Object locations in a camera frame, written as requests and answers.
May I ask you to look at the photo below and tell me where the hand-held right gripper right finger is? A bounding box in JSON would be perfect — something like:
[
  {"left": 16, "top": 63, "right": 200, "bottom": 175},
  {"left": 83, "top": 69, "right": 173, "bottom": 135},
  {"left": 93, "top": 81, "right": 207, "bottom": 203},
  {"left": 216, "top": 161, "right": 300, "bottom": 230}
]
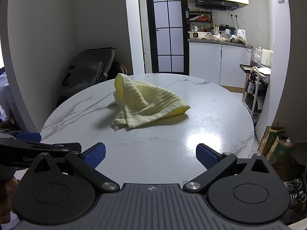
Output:
[{"left": 183, "top": 143, "right": 276, "bottom": 192}]

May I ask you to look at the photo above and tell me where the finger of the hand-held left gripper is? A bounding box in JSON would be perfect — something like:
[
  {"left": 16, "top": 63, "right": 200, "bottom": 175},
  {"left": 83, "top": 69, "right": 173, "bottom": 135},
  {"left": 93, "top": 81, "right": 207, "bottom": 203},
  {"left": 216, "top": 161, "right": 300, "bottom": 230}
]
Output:
[
  {"left": 24, "top": 142, "right": 82, "bottom": 154},
  {"left": 0, "top": 129, "right": 42, "bottom": 142}
]

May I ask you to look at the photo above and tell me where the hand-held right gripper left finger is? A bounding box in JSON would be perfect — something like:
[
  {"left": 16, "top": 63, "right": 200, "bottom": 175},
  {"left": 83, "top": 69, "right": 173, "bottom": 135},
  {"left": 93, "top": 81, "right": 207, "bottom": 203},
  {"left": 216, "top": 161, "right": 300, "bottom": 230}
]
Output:
[{"left": 28, "top": 142, "right": 120, "bottom": 193}]

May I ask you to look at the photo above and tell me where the yellow towel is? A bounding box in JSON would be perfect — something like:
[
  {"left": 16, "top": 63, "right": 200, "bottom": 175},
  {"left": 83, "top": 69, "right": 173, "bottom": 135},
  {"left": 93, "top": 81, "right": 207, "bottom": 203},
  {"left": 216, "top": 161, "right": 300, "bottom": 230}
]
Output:
[{"left": 113, "top": 73, "right": 191, "bottom": 131}]

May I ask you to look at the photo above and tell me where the person's left forearm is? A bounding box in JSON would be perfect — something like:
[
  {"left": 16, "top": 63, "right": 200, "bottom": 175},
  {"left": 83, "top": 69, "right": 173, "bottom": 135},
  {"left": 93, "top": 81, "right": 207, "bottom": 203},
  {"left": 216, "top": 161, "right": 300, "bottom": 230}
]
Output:
[{"left": 0, "top": 172, "right": 21, "bottom": 223}]

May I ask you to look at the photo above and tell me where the brown paper bag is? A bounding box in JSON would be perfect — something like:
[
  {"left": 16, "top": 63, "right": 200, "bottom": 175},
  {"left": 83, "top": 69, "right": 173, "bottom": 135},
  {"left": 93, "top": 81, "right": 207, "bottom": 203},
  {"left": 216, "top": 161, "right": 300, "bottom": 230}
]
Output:
[{"left": 258, "top": 126, "right": 286, "bottom": 159}]

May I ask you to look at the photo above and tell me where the green paper bag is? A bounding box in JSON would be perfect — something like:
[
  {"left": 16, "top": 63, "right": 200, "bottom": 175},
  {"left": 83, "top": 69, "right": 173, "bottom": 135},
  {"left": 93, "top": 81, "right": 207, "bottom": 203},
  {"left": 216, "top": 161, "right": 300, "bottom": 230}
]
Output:
[{"left": 272, "top": 136, "right": 295, "bottom": 163}]

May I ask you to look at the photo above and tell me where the dark glass bottle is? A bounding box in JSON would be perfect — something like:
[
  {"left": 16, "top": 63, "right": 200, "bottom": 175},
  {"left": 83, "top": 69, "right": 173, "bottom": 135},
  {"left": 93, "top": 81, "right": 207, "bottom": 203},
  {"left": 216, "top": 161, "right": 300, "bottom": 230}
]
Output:
[{"left": 247, "top": 73, "right": 256, "bottom": 94}]

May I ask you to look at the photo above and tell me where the grey backpack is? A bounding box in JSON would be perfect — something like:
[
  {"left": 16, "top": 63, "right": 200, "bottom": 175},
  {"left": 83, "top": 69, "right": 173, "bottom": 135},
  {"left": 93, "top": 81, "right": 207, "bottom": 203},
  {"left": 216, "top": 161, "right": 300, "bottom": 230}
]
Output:
[{"left": 61, "top": 48, "right": 116, "bottom": 94}]

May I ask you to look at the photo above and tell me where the sneaker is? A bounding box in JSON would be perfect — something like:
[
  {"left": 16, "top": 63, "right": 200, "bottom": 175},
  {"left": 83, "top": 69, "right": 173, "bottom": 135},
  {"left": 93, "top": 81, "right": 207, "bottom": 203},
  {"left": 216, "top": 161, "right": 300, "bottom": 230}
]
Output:
[
  {"left": 283, "top": 178, "right": 304, "bottom": 190},
  {"left": 289, "top": 192, "right": 307, "bottom": 204}
]

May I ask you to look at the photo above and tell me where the dark chair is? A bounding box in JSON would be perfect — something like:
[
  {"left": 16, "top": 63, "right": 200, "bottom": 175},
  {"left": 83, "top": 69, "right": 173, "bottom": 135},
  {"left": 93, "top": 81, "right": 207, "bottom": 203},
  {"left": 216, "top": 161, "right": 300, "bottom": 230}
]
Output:
[{"left": 113, "top": 61, "right": 128, "bottom": 77}]

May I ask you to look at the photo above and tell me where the white trolley rack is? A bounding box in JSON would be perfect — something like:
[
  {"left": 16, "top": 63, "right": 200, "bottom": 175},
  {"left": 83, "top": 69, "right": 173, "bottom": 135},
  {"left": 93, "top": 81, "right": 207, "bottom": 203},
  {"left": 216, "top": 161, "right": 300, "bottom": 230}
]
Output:
[{"left": 240, "top": 64, "right": 271, "bottom": 125}]

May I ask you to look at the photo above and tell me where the white base cabinet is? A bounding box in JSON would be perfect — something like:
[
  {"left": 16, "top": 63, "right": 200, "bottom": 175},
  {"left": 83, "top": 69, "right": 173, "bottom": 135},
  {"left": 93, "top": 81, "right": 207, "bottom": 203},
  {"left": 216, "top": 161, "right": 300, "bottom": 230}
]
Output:
[{"left": 188, "top": 39, "right": 252, "bottom": 93}]

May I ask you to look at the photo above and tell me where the cream countertop appliance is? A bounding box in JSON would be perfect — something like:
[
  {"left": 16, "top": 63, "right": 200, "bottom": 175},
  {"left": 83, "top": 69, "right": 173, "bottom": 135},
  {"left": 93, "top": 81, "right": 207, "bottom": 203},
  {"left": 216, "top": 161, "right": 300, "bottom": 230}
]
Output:
[{"left": 261, "top": 48, "right": 274, "bottom": 67}]

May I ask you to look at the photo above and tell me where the white cooking pot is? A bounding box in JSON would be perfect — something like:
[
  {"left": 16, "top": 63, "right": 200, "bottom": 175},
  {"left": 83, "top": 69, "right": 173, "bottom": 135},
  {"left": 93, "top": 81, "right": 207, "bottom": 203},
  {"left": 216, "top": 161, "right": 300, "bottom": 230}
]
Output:
[{"left": 189, "top": 31, "right": 208, "bottom": 39}]

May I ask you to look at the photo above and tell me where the bagged food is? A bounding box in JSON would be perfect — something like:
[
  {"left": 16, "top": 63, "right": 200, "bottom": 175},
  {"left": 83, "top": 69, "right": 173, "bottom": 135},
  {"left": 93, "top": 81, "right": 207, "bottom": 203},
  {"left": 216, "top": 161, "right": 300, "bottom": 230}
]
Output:
[{"left": 206, "top": 32, "right": 247, "bottom": 45}]

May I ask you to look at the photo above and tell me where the black kitchen appliance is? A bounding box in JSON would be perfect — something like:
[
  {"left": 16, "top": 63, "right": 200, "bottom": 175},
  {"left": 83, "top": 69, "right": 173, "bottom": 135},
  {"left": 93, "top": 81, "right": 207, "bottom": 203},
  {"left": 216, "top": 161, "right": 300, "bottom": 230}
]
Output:
[{"left": 219, "top": 24, "right": 235, "bottom": 33}]

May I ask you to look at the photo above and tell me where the black spice rack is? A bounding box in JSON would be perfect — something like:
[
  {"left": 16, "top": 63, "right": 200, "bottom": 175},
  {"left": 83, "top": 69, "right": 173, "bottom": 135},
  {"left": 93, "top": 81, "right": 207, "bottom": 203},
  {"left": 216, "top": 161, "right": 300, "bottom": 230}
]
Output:
[{"left": 188, "top": 10, "right": 214, "bottom": 33}]

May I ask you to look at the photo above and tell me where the black framed glass door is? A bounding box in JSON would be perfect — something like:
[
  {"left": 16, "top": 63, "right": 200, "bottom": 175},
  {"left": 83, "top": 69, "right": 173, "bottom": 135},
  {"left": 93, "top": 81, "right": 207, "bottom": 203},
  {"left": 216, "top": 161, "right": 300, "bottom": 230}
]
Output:
[{"left": 145, "top": 0, "right": 189, "bottom": 74}]

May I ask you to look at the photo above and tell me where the black range hood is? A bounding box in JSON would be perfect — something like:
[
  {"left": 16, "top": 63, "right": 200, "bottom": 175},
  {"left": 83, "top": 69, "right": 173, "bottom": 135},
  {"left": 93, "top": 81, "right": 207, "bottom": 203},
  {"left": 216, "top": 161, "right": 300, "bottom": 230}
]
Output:
[{"left": 195, "top": 0, "right": 240, "bottom": 11}]

